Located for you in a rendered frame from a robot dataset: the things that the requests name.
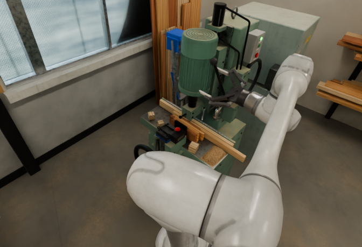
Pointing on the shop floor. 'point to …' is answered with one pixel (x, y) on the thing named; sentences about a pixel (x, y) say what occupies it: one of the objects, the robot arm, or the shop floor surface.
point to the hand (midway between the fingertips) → (209, 80)
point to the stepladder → (172, 39)
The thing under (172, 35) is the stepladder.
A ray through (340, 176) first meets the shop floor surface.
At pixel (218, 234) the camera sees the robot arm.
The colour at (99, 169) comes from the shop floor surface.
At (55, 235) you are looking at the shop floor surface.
